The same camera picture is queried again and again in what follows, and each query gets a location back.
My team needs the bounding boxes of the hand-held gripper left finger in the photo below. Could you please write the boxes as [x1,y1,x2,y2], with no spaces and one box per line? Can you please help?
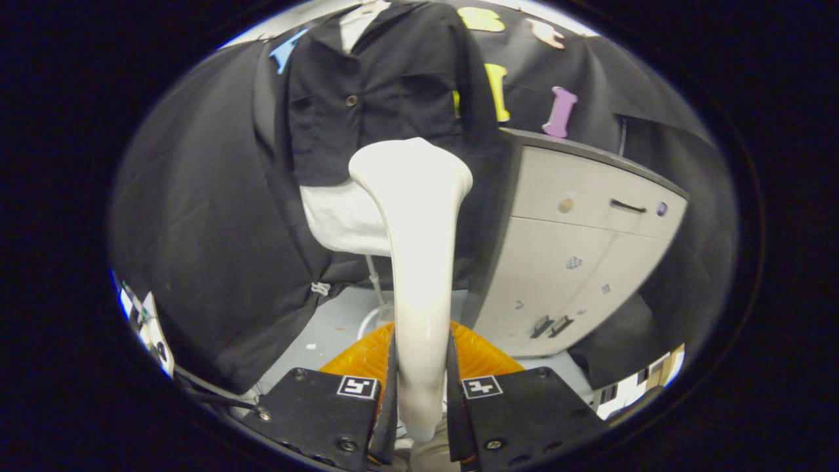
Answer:
[237,323,398,469]

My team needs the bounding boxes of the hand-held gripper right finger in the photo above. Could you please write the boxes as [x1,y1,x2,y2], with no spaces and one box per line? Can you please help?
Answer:
[449,321,607,471]

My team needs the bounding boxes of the black blazer jacket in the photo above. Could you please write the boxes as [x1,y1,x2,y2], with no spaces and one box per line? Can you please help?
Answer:
[252,0,515,292]

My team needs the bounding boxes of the white garment stand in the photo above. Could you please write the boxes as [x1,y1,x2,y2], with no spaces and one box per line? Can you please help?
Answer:
[357,254,397,338]

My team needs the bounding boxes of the person's beige trousers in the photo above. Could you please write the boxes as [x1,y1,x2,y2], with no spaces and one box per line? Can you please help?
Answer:
[393,420,463,472]

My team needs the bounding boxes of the brown white clutter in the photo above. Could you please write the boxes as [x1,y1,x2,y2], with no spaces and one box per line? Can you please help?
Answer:
[592,344,686,420]

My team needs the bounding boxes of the grey cabinet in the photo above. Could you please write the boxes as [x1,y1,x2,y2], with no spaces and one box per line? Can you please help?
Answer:
[462,128,690,358]

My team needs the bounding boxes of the white equipment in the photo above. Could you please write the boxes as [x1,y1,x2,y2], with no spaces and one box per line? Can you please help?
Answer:
[117,272,176,380]

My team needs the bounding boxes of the black backdrop cloth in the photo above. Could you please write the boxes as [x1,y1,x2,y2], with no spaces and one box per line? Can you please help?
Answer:
[108,3,738,394]

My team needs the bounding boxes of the black cable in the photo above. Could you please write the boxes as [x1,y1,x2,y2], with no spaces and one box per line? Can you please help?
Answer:
[174,370,263,415]

